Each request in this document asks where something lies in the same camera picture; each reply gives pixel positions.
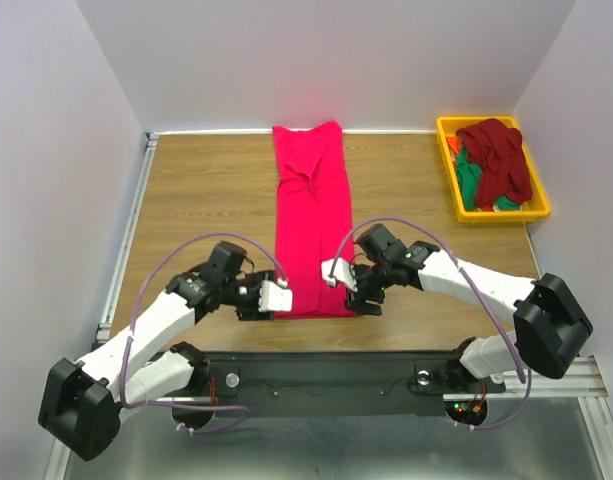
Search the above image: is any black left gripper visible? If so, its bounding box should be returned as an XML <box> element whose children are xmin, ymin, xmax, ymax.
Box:
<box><xmin>221</xmin><ymin>268</ymin><xmax>276</xmax><ymax>320</ymax></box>

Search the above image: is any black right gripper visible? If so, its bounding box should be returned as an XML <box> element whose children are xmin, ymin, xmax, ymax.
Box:
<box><xmin>344</xmin><ymin>259</ymin><xmax>394</xmax><ymax>315</ymax></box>

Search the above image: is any pink t shirt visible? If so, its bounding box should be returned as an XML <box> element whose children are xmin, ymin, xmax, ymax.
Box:
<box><xmin>273</xmin><ymin>121</ymin><xmax>353</xmax><ymax>319</ymax></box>

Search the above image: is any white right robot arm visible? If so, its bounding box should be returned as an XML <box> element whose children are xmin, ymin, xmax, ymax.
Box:
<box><xmin>321</xmin><ymin>222</ymin><xmax>594</xmax><ymax>390</ymax></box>

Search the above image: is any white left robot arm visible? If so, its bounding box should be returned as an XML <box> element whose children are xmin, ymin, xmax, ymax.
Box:
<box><xmin>38</xmin><ymin>232</ymin><xmax>292</xmax><ymax>461</ymax></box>

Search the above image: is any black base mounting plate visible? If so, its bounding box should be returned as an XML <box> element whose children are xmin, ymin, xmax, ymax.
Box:
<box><xmin>149</xmin><ymin>351</ymin><xmax>508</xmax><ymax>419</ymax></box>

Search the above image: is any green t shirt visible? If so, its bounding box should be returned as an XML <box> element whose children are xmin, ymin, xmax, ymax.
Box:
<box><xmin>455</xmin><ymin>146</ymin><xmax>521</xmax><ymax>212</ymax></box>

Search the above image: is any orange t shirt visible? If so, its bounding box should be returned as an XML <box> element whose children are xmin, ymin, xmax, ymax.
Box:
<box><xmin>446</xmin><ymin>136</ymin><xmax>461</xmax><ymax>154</ymax></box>

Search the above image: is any dark red t shirt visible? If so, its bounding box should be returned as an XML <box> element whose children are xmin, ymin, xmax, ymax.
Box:
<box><xmin>456</xmin><ymin>118</ymin><xmax>533</xmax><ymax>206</ymax></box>

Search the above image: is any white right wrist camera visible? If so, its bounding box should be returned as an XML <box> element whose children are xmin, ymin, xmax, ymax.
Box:
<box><xmin>321</xmin><ymin>258</ymin><xmax>357</xmax><ymax>292</ymax></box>

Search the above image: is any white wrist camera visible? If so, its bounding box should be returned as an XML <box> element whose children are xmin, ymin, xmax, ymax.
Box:
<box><xmin>321</xmin><ymin>258</ymin><xmax>357</xmax><ymax>292</ymax></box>
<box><xmin>258</xmin><ymin>278</ymin><xmax>293</xmax><ymax>312</ymax></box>

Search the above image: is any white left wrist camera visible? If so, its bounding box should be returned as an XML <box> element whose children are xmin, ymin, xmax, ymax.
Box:
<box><xmin>258</xmin><ymin>278</ymin><xmax>293</xmax><ymax>312</ymax></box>

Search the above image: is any aluminium right side rail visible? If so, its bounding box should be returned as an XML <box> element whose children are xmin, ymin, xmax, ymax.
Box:
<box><xmin>575</xmin><ymin>354</ymin><xmax>595</xmax><ymax>364</ymax></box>

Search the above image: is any aluminium front rail frame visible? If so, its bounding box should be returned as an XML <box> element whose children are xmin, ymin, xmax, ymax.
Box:
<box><xmin>44</xmin><ymin>355</ymin><xmax>613</xmax><ymax>480</ymax></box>

